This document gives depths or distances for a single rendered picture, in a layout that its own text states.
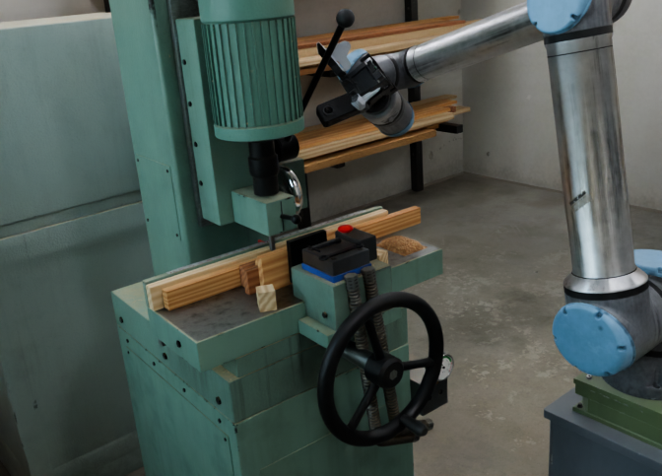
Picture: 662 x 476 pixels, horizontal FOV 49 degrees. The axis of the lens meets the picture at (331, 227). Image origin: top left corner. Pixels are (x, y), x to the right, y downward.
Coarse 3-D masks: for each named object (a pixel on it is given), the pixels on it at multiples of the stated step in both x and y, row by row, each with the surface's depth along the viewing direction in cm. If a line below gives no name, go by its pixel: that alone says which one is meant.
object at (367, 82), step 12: (360, 60) 148; (372, 60) 150; (360, 72) 148; (372, 72) 147; (384, 72) 153; (348, 84) 148; (360, 84) 147; (372, 84) 145; (384, 84) 149; (372, 96) 149; (384, 96) 156; (372, 108) 156; (384, 108) 156
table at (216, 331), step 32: (416, 256) 156; (288, 288) 145; (160, 320) 138; (192, 320) 134; (224, 320) 133; (256, 320) 133; (288, 320) 137; (384, 320) 139; (192, 352) 129; (224, 352) 130
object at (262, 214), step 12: (240, 192) 151; (252, 192) 150; (240, 204) 150; (252, 204) 146; (264, 204) 143; (276, 204) 144; (288, 204) 146; (240, 216) 152; (252, 216) 148; (264, 216) 144; (276, 216) 144; (252, 228) 149; (264, 228) 145; (276, 228) 145; (288, 228) 147
